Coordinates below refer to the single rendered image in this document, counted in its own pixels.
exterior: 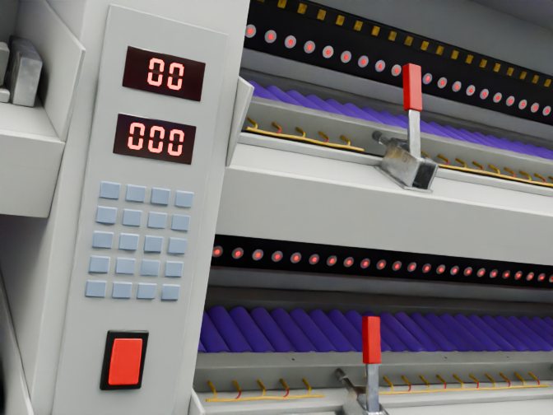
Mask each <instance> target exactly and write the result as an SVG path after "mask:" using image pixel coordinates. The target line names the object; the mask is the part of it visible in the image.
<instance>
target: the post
mask: <svg viewBox="0 0 553 415"><path fill-rule="evenodd" d="M249 1H250V0H46V2H47V3H48V4H49V5H50V6H51V7H52V8H53V10H54V11H55V12H56V13H57V15H58V16H59V17H60V19H61V20H62V21H63V22H64V24H65V25H66V26H67V28H68V29H69V30H70V31H71V32H72V33H73V34H74V35H75V37H76V38H77V39H78V41H79V42H80V43H81V44H82V46H83V47H84V48H85V49H86V57H85V61H84V65H83V69H82V72H81V79H80V83H79V87H78V90H77V97H76V101H75V105H74V108H73V112H72V119H71V123H70V126H69V130H68V134H67V141H66V142H65V143H66V144H65V148H64V152H63V158H62V162H61V166H60V170H59V173H58V180H57V184H56V188H55V191H54V196H53V202H52V206H51V209H50V214H49V217H48V218H42V217H26V216H17V215H8V214H0V269H1V272H2V279H3V282H4V287H5V290H6V293H7V300H8V304H9V308H10V311H11V315H12V322H13V326H14V329H15V333H16V340H17V343H18V347H19V351H20V355H21V361H22V365H23V369H24V372H25V377H26V383H27V387H28V390H29V395H30V401H31V405H32V408H33V412H34V415H52V411H53V401H54V395H55V388H56V382H57V376H58V365H59V358H60V352H61V346H62V340H63V329H64V323H65V317H66V311H67V299H68V293H69V287H70V281H71V276H72V264H73V258H74V252H75V246H76V240H77V228H78V222H79V216H80V211H81V199H82V193H83V187H84V181H85V174H86V163H87V157H88V151H89V145H90V139H91V128H92V122H93V115H94V109H95V98H96V92H97V86H98V80H99V74H100V63H101V57H102V50H103V44H104V38H105V27H106V21H107V15H108V9H109V5H110V4H114V5H117V6H120V7H126V8H130V9H133V10H136V11H140V12H145V13H149V14H152V15H155V16H161V17H164V18H168V19H170V20H174V21H180V22H183V23H187V24H189V25H193V26H199V27H202V28H206V29H208V30H214V31H218V32H221V33H225V34H227V35H228V36H229V38H228V44H227V50H226V56H225V66H224V72H223V78H222V83H221V93H220V99H219V105H218V111H217V116H216V126H215V132H214V138H213V144H212V150H211V160H210V166H209V171H208V177H207V188H206V193H205V199H204V205H203V211H202V221H201V227H200V232H199V238H198V244H197V254H196V260H195V266H194V272H193V282H192V288H191V294H190V299H189V305H188V316H187V321H186V327H185V333H184V343H183V349H182V355H181V361H180V366H179V377H178V383H177V388H176V394H175V400H174V410H173V415H188V409H189V403H190V398H191V392H192V386H193V376H194V370H195V365H196V359H197V353H198V343H199V337H200V331H201V326H202V315H203V310H204V304H205V298H206V293H207V282H208V277H209V271H210V265H211V255H212V249H213V243H214V238H215V232H216V222H217V216H218V210H219V205H220V199H221V188H222V183H223V177H224V171H225V161H226V155H227V150H228V144H229V138H230V128H231V122H232V117H233V111H234V105H235V95H236V89H237V83H238V78H239V67H240V62H241V56H242V50H243V45H244V34H245V28H246V23H247V17H248V11H249Z"/></svg>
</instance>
